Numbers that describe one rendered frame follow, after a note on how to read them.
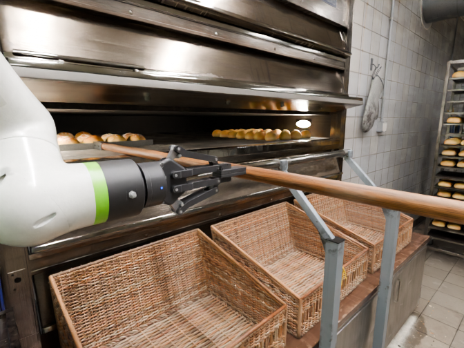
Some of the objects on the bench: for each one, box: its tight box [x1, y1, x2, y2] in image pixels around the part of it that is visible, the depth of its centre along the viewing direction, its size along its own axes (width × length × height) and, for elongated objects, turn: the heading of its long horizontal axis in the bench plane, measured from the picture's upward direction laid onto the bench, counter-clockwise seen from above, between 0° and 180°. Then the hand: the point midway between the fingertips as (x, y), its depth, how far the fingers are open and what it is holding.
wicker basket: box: [48, 229, 287, 348], centre depth 88 cm, size 49×56×28 cm
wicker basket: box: [293, 193, 414, 274], centre depth 167 cm, size 49×56×28 cm
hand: (229, 171), depth 59 cm, fingers closed
